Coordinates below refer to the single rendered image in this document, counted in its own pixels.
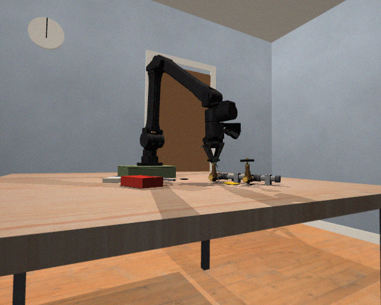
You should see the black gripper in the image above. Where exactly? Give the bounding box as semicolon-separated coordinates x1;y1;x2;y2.
203;121;225;163

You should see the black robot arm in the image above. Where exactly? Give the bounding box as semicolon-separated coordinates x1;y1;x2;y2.
137;55;241;166

